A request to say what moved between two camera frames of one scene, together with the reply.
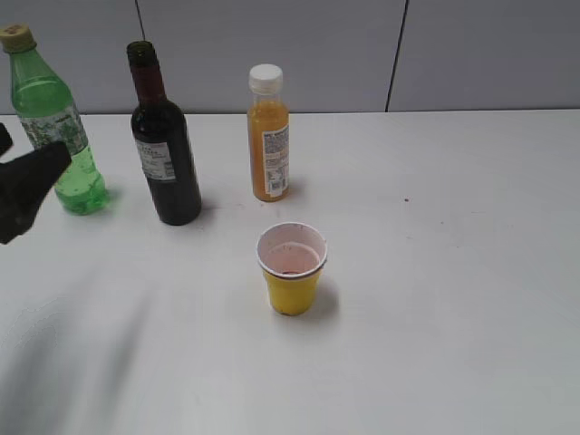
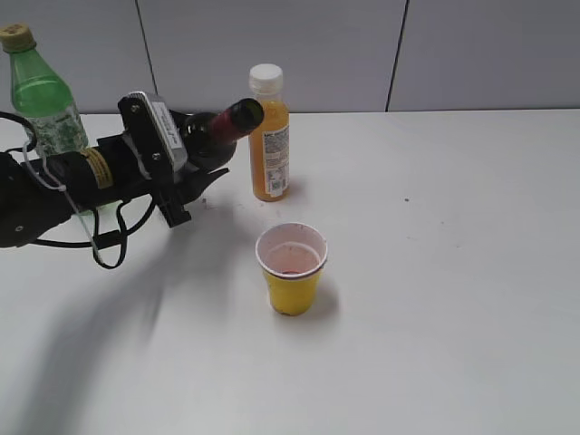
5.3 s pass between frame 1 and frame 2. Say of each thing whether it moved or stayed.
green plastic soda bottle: stayed
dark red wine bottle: moved
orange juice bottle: stayed
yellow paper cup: stayed
